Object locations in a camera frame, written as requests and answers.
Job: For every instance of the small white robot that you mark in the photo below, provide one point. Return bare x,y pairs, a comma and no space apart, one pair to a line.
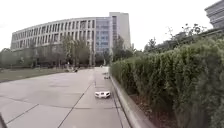
102,94

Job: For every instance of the concrete kerb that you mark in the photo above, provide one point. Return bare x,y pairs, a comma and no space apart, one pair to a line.
128,103

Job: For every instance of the row of trees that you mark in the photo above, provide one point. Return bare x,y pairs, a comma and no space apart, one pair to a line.
71,50

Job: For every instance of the tree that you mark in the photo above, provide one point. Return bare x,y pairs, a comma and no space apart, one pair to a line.
151,45

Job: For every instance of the large curved pale building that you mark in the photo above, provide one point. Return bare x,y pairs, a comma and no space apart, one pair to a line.
66,31

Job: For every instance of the bare soil strip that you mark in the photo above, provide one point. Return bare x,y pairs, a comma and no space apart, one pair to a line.
150,112

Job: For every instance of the tall green hedge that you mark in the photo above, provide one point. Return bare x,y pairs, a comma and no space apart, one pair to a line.
173,73

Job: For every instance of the grey concrete slab plaza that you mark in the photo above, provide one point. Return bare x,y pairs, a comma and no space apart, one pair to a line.
50,96

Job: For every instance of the grass area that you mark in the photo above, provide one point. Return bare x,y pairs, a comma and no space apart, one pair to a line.
23,74

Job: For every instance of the building with horizontal bands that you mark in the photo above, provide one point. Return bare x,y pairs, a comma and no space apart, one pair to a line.
216,13

